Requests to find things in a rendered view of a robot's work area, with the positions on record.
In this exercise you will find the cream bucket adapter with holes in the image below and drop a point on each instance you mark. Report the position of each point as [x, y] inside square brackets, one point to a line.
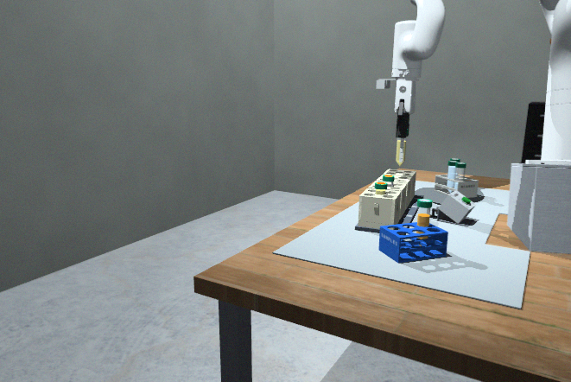
[375, 210]

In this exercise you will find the green-capped tube with orange label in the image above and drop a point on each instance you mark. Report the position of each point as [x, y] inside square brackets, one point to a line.
[380, 187]

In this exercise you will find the grey table surface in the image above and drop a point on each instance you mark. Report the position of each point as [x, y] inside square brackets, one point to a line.
[471, 268]

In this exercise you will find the green-capped tube with orange cap dot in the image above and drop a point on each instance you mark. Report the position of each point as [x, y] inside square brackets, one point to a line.
[389, 179]
[401, 150]

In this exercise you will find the blue tube rack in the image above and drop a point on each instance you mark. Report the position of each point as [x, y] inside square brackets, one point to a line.
[394, 246]

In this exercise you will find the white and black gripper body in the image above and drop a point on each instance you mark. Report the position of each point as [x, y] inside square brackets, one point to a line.
[406, 89]

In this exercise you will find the white bucket adapter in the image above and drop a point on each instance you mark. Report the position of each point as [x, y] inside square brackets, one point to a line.
[402, 179]
[397, 187]
[405, 173]

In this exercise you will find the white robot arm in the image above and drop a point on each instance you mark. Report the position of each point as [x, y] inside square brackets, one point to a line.
[410, 49]

